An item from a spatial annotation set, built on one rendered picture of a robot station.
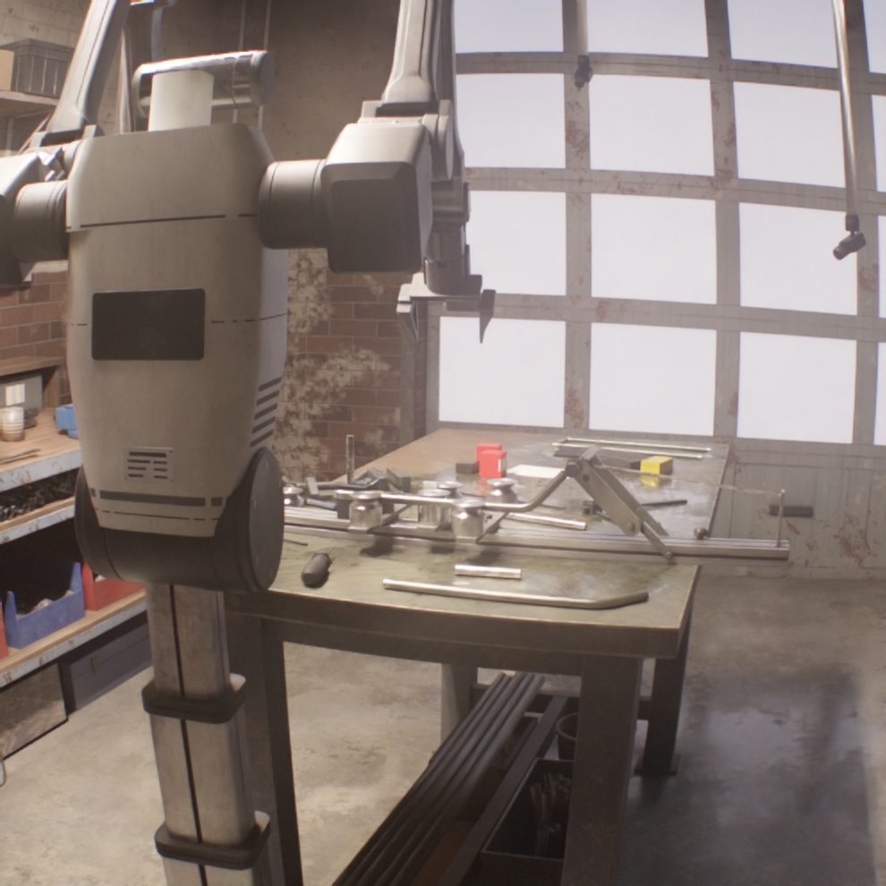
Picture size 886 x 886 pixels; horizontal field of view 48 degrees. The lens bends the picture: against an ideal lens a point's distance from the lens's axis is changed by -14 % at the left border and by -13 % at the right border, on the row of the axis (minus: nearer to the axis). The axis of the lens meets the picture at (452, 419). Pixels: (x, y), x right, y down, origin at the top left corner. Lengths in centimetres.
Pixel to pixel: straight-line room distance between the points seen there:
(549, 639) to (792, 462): 339
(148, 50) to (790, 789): 233
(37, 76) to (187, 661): 277
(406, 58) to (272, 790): 117
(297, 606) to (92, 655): 189
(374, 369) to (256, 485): 382
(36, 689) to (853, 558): 345
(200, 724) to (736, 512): 380
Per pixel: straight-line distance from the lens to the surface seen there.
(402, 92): 125
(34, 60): 370
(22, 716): 307
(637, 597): 151
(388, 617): 149
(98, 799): 279
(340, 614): 152
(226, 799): 127
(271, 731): 178
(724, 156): 472
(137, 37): 162
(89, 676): 337
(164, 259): 109
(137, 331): 110
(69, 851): 255
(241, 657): 173
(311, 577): 156
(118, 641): 350
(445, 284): 163
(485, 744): 258
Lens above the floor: 133
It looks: 8 degrees down
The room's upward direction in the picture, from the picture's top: 1 degrees clockwise
